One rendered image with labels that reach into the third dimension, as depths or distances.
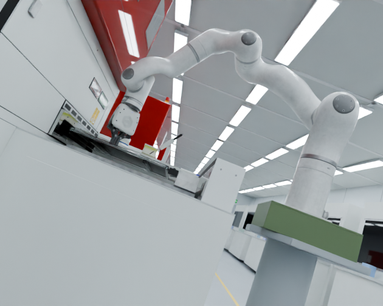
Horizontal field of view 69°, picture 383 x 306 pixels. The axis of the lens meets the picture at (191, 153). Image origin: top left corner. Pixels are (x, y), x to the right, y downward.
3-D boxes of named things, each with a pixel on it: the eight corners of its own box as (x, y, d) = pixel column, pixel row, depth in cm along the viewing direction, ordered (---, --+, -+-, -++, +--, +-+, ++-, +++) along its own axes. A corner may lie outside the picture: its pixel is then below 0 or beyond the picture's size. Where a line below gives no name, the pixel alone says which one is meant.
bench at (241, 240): (238, 261, 879) (258, 201, 920) (226, 252, 1055) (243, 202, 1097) (269, 274, 879) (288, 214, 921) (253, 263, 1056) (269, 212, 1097)
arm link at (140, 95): (137, 98, 107) (145, 108, 115) (151, 68, 109) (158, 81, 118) (119, 93, 109) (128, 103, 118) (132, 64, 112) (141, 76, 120)
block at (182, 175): (177, 177, 99) (180, 169, 99) (176, 178, 102) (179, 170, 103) (197, 185, 99) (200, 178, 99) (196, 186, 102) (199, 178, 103)
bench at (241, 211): (224, 251, 1095) (241, 203, 1136) (216, 244, 1271) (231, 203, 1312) (250, 261, 1095) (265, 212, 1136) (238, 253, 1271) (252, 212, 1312)
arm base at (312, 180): (320, 226, 99) (335, 178, 102) (341, 227, 81) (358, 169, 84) (268, 206, 103) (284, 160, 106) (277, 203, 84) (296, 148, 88)
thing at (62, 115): (46, 133, 90) (60, 107, 92) (86, 156, 133) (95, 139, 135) (51, 135, 90) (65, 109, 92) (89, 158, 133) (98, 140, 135)
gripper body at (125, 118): (125, 99, 106) (113, 125, 104) (145, 112, 113) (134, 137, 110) (116, 99, 112) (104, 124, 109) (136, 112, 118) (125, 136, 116)
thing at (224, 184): (200, 201, 79) (217, 156, 82) (187, 203, 133) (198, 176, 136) (230, 214, 79) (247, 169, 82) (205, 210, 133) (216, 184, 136)
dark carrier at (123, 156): (73, 130, 97) (73, 129, 98) (98, 150, 131) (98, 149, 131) (164, 167, 97) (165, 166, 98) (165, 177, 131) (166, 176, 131)
